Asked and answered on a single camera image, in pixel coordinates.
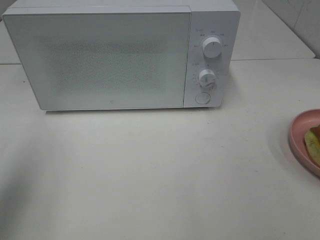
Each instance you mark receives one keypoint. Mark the round white door release button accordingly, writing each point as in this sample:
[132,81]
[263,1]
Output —
[203,98]

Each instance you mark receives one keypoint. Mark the white microwave knob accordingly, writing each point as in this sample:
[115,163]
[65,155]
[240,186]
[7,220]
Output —
[207,78]
[212,47]

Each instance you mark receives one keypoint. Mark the white microwave door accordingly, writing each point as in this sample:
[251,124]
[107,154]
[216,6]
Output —
[102,57]

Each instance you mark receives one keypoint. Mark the pink round plate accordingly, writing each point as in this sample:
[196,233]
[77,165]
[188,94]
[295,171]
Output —
[296,138]

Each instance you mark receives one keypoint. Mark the toast sandwich with lettuce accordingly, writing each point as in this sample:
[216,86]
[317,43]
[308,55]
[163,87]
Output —
[312,142]

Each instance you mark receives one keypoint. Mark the white microwave oven body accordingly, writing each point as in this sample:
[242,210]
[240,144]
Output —
[208,18]

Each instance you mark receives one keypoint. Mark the white adjacent table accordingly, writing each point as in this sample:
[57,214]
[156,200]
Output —
[262,35]

